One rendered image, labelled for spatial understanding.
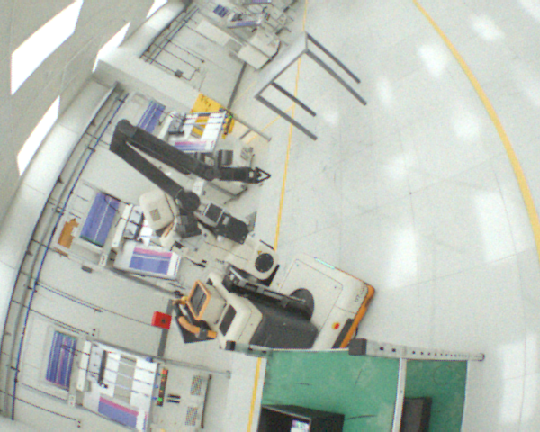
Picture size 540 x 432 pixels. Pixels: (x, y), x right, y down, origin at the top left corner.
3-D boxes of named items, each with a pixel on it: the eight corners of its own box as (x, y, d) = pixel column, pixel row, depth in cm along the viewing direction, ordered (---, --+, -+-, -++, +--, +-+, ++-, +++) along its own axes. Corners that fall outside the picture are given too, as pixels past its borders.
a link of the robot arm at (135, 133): (116, 133, 101) (114, 130, 92) (123, 120, 101) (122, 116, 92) (206, 182, 122) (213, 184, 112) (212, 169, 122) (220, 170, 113)
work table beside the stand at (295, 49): (367, 103, 252) (305, 48, 213) (314, 141, 299) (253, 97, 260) (360, 80, 277) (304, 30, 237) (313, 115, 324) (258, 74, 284)
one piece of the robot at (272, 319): (315, 368, 160) (184, 346, 118) (272, 327, 207) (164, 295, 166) (342, 321, 161) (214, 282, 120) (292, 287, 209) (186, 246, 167)
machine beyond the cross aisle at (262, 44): (292, 29, 563) (224, -19, 469) (290, 43, 523) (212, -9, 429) (256, 64, 661) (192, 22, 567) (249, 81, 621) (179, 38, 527)
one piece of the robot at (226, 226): (239, 253, 138) (199, 236, 127) (220, 238, 162) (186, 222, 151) (255, 222, 139) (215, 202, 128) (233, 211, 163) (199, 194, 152)
